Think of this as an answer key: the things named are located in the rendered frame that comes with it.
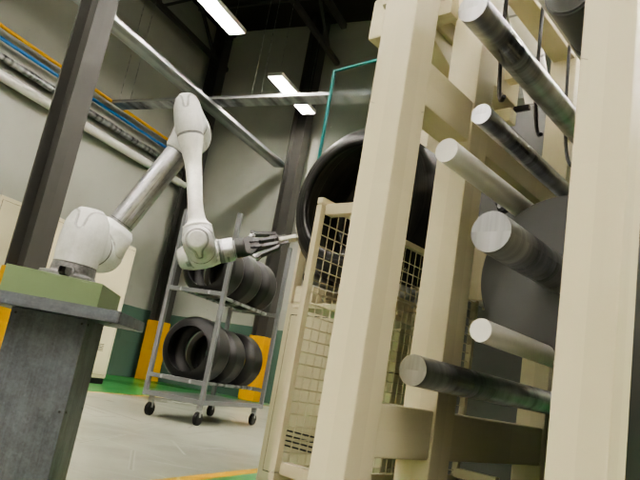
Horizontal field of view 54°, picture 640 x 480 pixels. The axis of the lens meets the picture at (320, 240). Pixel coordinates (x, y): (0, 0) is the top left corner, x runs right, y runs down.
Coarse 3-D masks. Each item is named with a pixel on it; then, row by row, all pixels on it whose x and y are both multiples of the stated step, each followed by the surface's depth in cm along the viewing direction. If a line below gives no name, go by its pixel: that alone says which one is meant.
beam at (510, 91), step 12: (444, 0) 191; (456, 0) 197; (384, 12) 201; (372, 24) 203; (372, 36) 202; (444, 36) 194; (504, 72) 222; (504, 84) 222; (492, 96) 225; (516, 96) 230; (504, 108) 232
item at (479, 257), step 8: (480, 256) 217; (472, 264) 218; (480, 264) 216; (472, 272) 217; (480, 272) 215; (472, 280) 216; (480, 280) 214; (472, 288) 215; (480, 288) 213; (472, 296) 214; (480, 296) 212; (480, 304) 225
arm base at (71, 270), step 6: (54, 264) 218; (60, 264) 217; (66, 264) 217; (72, 264) 217; (78, 264) 218; (48, 270) 215; (54, 270) 215; (60, 270) 215; (66, 270) 212; (72, 270) 216; (78, 270) 218; (84, 270) 219; (90, 270) 221; (72, 276) 215; (78, 276) 216; (84, 276) 216; (90, 276) 222
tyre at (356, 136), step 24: (336, 144) 235; (360, 144) 227; (312, 168) 239; (336, 168) 250; (432, 168) 213; (312, 192) 238; (336, 192) 257; (312, 216) 250; (336, 240) 256; (408, 240) 206; (336, 264) 218; (408, 264) 212
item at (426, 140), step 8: (424, 136) 256; (424, 144) 255; (432, 144) 258; (400, 312) 240; (400, 336) 237; (408, 336) 241; (392, 344) 238; (400, 344) 237; (408, 344) 241; (392, 352) 237; (392, 360) 236; (400, 360) 237; (392, 368) 235; (392, 384) 233; (384, 392) 234; (392, 392) 233; (400, 392) 236; (392, 400) 233; (400, 400) 236; (376, 464) 228; (384, 464) 228; (376, 472) 227; (384, 472) 228; (392, 472) 232
